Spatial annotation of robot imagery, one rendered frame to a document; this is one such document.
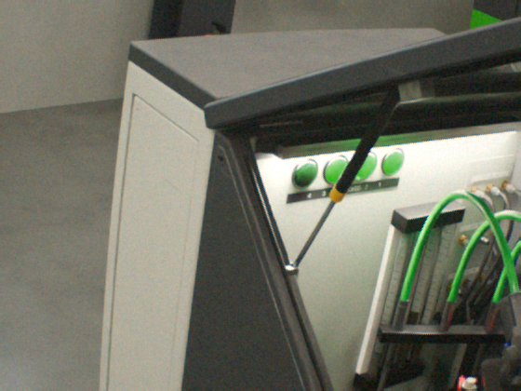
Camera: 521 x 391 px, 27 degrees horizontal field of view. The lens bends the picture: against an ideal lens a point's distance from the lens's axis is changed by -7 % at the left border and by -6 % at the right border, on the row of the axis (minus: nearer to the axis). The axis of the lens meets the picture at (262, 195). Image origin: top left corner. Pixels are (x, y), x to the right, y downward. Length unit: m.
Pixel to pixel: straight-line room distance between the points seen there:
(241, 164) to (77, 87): 4.21
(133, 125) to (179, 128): 0.15
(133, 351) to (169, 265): 0.24
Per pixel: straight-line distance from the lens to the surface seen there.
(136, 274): 1.95
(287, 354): 1.61
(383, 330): 1.94
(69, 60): 5.75
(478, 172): 2.04
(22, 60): 5.62
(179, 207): 1.79
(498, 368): 1.57
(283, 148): 1.68
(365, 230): 1.90
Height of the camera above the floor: 2.06
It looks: 24 degrees down
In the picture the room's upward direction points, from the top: 9 degrees clockwise
